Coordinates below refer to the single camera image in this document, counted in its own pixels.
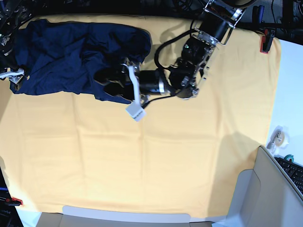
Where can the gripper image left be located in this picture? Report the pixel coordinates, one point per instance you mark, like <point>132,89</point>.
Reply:
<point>13,76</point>

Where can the clear tape dispenser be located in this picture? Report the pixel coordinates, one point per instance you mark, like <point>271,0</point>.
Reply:
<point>279,139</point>

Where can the red clamp top right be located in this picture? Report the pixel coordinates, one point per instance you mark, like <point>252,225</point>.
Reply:
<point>267,40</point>

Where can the black keyboard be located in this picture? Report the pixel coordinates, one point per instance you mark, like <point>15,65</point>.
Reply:
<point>293,174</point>

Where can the green tape roll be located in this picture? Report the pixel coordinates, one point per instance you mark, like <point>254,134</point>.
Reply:
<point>289,158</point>

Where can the dark blue long-sleeve shirt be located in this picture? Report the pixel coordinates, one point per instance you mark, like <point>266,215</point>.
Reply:
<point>66,56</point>

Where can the yellow table cloth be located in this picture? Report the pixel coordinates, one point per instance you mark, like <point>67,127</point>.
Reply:
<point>183,157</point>

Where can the red clamp bottom left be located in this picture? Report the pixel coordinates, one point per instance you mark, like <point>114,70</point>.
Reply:
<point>13,202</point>

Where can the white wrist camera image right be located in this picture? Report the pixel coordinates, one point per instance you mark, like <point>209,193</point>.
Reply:
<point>136,111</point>

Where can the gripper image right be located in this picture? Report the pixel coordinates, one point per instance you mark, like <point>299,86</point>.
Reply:
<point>150,82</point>

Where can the cardboard box right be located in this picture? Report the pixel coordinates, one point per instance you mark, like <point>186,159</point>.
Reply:
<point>265,196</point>

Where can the red clamp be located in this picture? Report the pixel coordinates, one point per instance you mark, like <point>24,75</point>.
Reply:
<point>13,202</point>
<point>267,40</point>

